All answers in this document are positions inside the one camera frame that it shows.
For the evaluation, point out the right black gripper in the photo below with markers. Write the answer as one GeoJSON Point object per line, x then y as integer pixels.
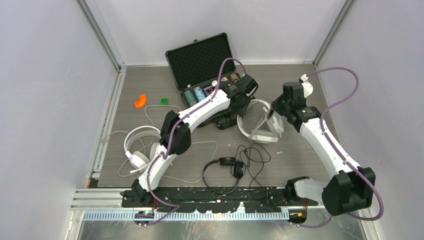
{"type": "Point", "coordinates": [275, 106]}

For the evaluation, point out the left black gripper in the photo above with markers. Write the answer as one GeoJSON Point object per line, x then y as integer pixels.
{"type": "Point", "coordinates": [241, 111]}

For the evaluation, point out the large white gaming headphones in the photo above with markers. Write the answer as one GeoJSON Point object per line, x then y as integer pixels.
{"type": "Point", "coordinates": [270, 127]}

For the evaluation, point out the black on-ear headphones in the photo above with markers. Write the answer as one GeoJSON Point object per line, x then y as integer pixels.
{"type": "Point", "coordinates": [239, 165]}

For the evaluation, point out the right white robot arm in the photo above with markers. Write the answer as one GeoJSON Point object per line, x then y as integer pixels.
{"type": "Point", "coordinates": [350, 186]}

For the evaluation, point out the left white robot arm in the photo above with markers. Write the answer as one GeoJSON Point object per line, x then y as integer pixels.
{"type": "Point", "coordinates": [175, 134]}

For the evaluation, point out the small white headphones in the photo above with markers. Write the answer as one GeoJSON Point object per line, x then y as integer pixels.
{"type": "Point", "coordinates": [141, 161]}

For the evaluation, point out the black poker chip case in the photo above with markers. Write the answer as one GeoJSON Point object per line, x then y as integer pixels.
{"type": "Point", "coordinates": [197, 67]}

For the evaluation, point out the green toy brick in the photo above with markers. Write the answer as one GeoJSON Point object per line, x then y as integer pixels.
{"type": "Point", "coordinates": [164, 101]}

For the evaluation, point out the orange curved plastic piece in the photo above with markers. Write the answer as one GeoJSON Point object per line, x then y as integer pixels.
{"type": "Point", "coordinates": [142, 100]}

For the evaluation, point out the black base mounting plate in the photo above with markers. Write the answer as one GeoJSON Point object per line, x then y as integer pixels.
{"type": "Point", "coordinates": [257, 199]}

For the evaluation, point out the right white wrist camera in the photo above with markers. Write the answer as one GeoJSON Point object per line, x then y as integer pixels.
{"type": "Point", "coordinates": [307, 86]}

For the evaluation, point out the white aluminium rail strip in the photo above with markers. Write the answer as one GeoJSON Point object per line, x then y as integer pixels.
{"type": "Point", "coordinates": [148, 215]}

